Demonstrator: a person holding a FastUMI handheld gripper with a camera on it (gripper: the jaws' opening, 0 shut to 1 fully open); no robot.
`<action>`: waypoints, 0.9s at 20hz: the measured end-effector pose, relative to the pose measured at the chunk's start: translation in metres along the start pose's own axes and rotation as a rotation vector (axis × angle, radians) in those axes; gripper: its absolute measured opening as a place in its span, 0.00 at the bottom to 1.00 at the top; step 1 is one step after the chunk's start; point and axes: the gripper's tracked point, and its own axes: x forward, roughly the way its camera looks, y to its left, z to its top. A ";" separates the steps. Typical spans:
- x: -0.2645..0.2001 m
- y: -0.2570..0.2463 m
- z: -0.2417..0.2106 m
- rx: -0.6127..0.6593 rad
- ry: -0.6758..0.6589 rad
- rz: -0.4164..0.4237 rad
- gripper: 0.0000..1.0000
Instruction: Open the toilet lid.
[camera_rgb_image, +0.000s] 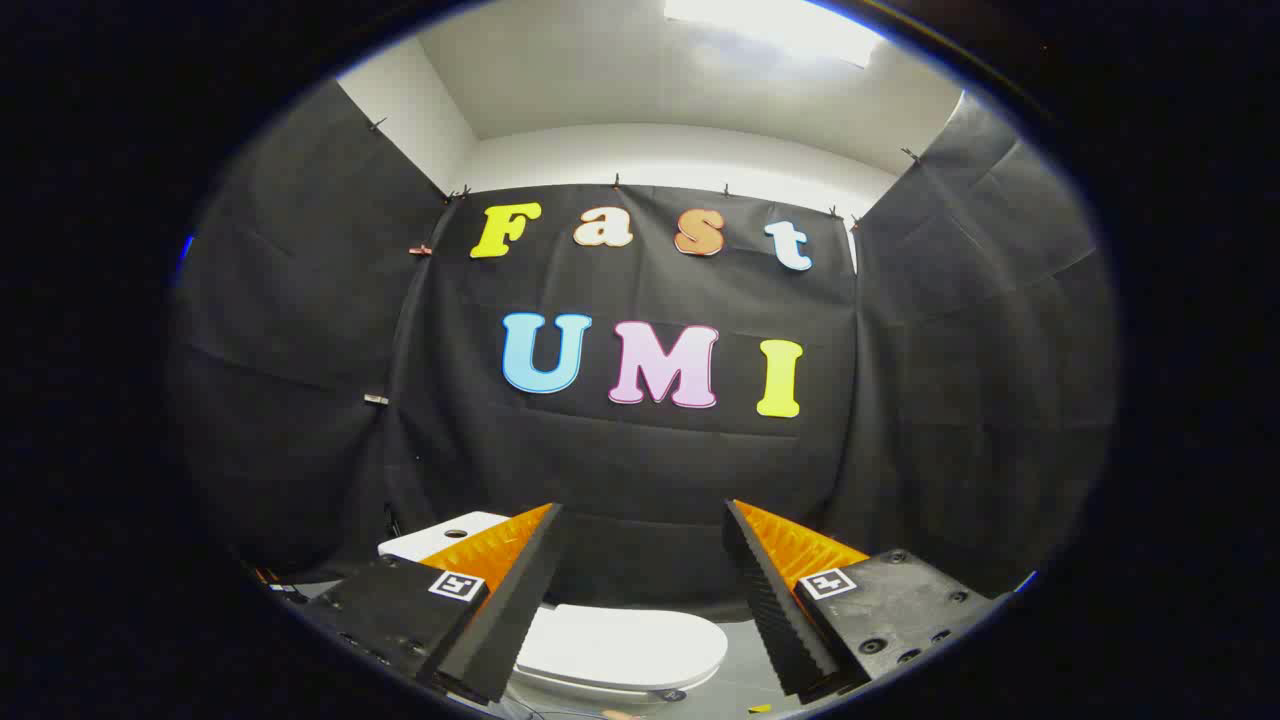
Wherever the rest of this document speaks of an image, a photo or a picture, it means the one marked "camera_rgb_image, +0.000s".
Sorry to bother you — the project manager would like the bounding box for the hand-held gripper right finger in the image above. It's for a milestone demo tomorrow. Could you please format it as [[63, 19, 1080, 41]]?
[[722, 499, 1003, 705]]

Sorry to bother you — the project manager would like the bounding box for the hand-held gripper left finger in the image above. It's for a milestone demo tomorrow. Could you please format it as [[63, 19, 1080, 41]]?
[[288, 503, 567, 706]]

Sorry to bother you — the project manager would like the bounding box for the black backdrop cloth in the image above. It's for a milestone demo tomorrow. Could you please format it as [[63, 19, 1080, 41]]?
[[167, 80, 1119, 613]]

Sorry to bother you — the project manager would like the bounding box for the white ceramic toilet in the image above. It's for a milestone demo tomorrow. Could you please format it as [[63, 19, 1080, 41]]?
[[378, 511, 730, 703]]

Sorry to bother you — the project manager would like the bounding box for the white toilet lid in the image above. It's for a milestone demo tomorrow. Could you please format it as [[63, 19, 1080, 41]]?
[[514, 603, 730, 693]]

